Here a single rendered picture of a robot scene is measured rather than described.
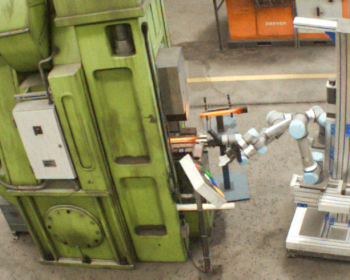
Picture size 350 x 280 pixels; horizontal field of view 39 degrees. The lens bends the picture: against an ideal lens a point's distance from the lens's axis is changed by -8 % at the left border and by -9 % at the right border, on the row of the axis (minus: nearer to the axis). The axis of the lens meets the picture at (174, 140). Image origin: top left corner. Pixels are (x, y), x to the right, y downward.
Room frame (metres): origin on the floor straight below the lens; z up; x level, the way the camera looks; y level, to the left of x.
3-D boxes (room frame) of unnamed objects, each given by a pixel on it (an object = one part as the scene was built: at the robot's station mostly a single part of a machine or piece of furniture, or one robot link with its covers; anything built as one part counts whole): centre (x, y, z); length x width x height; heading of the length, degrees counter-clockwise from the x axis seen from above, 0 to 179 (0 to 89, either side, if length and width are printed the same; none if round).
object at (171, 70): (3.49, 0.05, 1.56); 0.42 x 0.39 x 0.40; 77
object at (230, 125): (3.88, -0.42, 0.70); 0.40 x 0.30 x 0.02; 175
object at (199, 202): (2.84, -0.09, 0.54); 0.04 x 0.04 x 1.08; 77
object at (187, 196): (3.50, 0.06, 0.69); 0.56 x 0.38 x 0.45; 77
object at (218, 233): (3.39, -0.19, 0.01); 0.58 x 0.39 x 0.01; 167
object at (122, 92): (3.20, 0.28, 1.15); 0.44 x 0.26 x 2.30; 77
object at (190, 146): (3.45, 0.06, 0.96); 0.42 x 0.20 x 0.09; 77
